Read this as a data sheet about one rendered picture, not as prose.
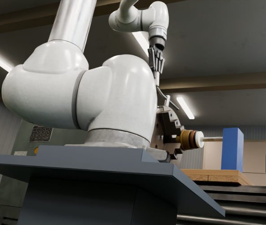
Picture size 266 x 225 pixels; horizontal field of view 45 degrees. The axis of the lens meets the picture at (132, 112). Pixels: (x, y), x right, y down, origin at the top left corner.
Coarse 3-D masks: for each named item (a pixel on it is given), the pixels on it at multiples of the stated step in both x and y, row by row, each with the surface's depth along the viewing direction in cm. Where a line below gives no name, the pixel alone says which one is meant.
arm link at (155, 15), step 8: (152, 8) 155; (160, 8) 154; (144, 16) 154; (152, 16) 153; (160, 16) 153; (168, 16) 156; (144, 24) 155; (152, 24) 153; (160, 24) 152; (168, 24) 156
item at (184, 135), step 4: (184, 132) 136; (188, 132) 135; (192, 132) 135; (196, 132) 134; (176, 136) 138; (180, 136) 135; (184, 136) 135; (188, 136) 134; (192, 136) 133; (176, 140) 138; (180, 140) 135; (184, 140) 134; (188, 140) 134; (192, 140) 133; (184, 144) 135; (188, 144) 134; (192, 144) 133; (184, 148) 136; (188, 148) 135; (192, 148) 136; (196, 148) 135
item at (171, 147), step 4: (164, 144) 140; (168, 144) 139; (172, 144) 138; (176, 144) 137; (180, 144) 136; (164, 148) 138; (168, 148) 137; (172, 148) 136; (176, 148) 135; (180, 148) 135; (172, 152) 134; (176, 152) 136; (180, 152) 136; (172, 156) 135; (176, 156) 136
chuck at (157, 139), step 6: (168, 108) 146; (156, 114) 137; (174, 114) 151; (156, 120) 136; (156, 126) 136; (162, 126) 140; (156, 132) 135; (162, 132) 140; (156, 138) 135; (162, 138) 139; (150, 144) 131; (156, 144) 135; (162, 144) 139; (180, 156) 152; (174, 162) 147
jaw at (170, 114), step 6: (162, 108) 142; (162, 114) 139; (168, 114) 138; (162, 120) 140; (168, 120) 138; (174, 120) 139; (168, 126) 139; (174, 126) 138; (180, 126) 139; (168, 132) 140; (174, 132) 138; (180, 132) 137
